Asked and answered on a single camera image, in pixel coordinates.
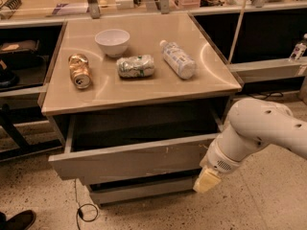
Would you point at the grey top drawer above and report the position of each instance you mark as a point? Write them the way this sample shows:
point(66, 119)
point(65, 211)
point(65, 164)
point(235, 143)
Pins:
point(135, 152)

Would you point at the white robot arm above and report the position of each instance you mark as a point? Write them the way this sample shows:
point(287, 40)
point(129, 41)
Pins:
point(251, 126)

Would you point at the white ceramic bowl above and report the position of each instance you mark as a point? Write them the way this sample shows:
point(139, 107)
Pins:
point(113, 42)

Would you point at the crushed golden soda can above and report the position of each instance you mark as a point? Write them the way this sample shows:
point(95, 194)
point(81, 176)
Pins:
point(79, 69)

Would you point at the grey bottom drawer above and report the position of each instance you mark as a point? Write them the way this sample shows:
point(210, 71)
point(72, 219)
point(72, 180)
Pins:
point(129, 190)

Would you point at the small bottle on shelf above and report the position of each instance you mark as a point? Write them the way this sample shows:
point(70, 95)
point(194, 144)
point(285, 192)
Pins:
point(299, 49)

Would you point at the crumpled green white chip bag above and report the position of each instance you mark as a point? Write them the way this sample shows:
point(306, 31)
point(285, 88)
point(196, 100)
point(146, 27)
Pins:
point(135, 67)

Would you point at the thin wooden pole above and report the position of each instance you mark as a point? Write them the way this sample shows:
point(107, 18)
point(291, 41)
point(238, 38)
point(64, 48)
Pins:
point(236, 34)

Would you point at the black shoe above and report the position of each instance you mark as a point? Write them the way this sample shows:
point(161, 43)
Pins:
point(21, 221)

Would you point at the grey drawer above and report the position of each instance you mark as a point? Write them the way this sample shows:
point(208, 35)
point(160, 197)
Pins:
point(129, 190)
point(135, 152)

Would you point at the clear plastic water bottle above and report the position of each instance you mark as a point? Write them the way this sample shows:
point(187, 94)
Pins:
point(182, 64)

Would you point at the white gripper with vents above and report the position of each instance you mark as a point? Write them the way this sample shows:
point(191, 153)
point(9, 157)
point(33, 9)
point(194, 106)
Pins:
point(218, 160)

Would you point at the grey drawer cabinet with top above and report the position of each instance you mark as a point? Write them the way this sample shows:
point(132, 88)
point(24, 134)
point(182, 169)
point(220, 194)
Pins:
point(122, 116)

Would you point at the black coiled spring object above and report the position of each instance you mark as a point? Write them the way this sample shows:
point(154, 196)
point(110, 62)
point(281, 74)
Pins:
point(10, 7)

